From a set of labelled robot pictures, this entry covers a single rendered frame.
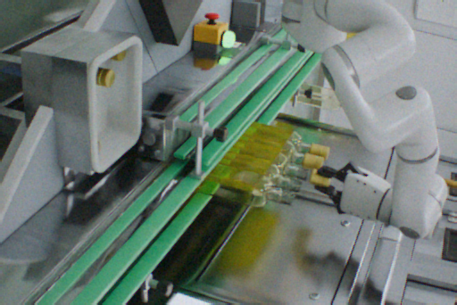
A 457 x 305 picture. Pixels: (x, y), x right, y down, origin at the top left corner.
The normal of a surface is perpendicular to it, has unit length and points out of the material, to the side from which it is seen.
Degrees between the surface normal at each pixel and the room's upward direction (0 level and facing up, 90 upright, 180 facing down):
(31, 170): 0
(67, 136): 90
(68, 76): 90
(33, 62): 90
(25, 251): 90
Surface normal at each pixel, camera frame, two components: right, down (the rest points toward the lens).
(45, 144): 0.93, 0.23
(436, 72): -0.37, 0.43
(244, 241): 0.07, -0.87
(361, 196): -0.61, 0.32
